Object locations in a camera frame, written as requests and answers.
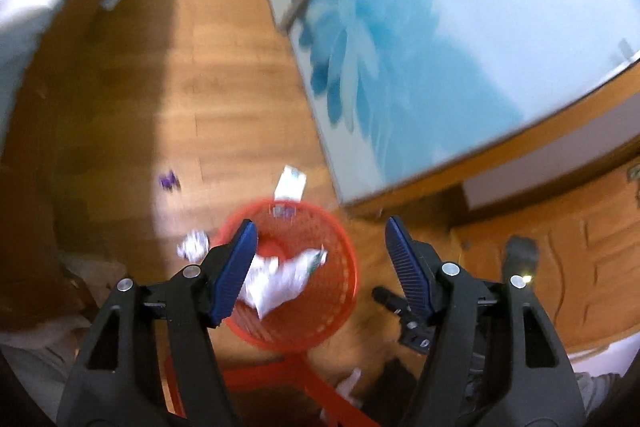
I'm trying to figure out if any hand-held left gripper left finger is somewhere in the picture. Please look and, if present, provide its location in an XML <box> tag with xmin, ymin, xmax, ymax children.
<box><xmin>56</xmin><ymin>219</ymin><xmax>259</xmax><ymax>427</ymax></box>

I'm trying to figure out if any red plastic stool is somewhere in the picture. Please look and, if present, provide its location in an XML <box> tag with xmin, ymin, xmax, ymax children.
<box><xmin>160</xmin><ymin>347</ymin><xmax>396</xmax><ymax>427</ymax></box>

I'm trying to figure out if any large white paper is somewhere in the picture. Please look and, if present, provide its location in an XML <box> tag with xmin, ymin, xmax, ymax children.
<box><xmin>237</xmin><ymin>247</ymin><xmax>328</xmax><ymax>320</ymax></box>

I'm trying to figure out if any white tissue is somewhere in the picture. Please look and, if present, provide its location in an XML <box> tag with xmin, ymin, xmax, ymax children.
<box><xmin>320</xmin><ymin>367</ymin><xmax>363</xmax><ymax>423</ymax></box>

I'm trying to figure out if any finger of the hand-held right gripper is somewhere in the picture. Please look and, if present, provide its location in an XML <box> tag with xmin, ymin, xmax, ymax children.
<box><xmin>371</xmin><ymin>286</ymin><xmax>436</xmax><ymax>353</ymax></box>
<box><xmin>504</xmin><ymin>236</ymin><xmax>541</xmax><ymax>285</ymax></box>

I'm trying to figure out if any red plastic mesh basket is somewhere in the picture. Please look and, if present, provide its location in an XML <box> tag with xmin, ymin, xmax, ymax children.
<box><xmin>212</xmin><ymin>199</ymin><xmax>361</xmax><ymax>353</ymax></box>

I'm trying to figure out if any small crumpled white paper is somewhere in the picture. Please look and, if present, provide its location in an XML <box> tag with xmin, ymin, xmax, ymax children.
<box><xmin>176</xmin><ymin>231</ymin><xmax>211</xmax><ymax>264</ymax></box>

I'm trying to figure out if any carved wooden cabinet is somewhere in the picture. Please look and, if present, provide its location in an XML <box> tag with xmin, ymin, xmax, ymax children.
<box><xmin>450</xmin><ymin>162</ymin><xmax>640</xmax><ymax>353</ymax></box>

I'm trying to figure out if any person's grey clothing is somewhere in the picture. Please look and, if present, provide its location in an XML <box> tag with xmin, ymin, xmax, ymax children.
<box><xmin>0</xmin><ymin>322</ymin><xmax>86</xmax><ymax>423</ymax></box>

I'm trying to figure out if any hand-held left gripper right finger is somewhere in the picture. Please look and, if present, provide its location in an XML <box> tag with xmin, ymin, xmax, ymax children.
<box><xmin>384</xmin><ymin>216</ymin><xmax>587</xmax><ymax>427</ymax></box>

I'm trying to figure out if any white blue paper carton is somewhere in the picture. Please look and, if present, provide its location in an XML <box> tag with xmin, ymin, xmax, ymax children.
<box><xmin>272</xmin><ymin>164</ymin><xmax>307</xmax><ymax>202</ymax></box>

